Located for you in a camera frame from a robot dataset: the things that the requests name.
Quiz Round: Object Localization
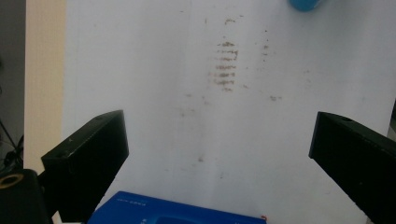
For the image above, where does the blue cardboard box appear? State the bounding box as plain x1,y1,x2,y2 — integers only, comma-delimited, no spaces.
87,190,268,224

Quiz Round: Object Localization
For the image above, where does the blue round object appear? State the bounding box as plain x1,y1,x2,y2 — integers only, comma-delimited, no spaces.
288,0,323,13

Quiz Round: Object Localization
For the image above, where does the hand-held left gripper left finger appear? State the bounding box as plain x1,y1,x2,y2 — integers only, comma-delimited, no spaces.
41,109,130,224

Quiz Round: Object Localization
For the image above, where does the black floor cable bundle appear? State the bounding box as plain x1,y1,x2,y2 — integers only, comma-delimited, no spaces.
0,118,25,171

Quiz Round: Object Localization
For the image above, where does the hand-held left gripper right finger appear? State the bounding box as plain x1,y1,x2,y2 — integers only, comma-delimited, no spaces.
308,111,396,224

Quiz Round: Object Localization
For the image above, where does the light wooden table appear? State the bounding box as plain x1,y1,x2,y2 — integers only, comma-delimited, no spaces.
23,0,67,175

